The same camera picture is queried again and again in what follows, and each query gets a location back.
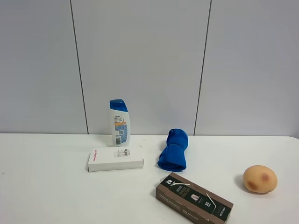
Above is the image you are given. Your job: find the brown coffee capsule box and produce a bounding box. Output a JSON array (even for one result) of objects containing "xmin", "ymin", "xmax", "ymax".
[{"xmin": 156, "ymin": 172, "xmax": 233, "ymax": 224}]

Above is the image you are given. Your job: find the white blue shampoo bottle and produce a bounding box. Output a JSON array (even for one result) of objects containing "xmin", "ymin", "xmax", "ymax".
[{"xmin": 109, "ymin": 99, "xmax": 131, "ymax": 147}]

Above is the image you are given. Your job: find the rolled blue cloth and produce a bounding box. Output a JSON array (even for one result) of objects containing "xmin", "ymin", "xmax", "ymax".
[{"xmin": 157, "ymin": 129, "xmax": 188, "ymax": 172}]

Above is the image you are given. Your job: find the white cardboard box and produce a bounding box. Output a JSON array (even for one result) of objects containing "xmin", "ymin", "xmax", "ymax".
[{"xmin": 88, "ymin": 146, "xmax": 144, "ymax": 172}]

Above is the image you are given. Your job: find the tan potato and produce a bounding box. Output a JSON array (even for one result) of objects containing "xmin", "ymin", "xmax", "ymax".
[{"xmin": 242, "ymin": 165, "xmax": 278, "ymax": 194}]

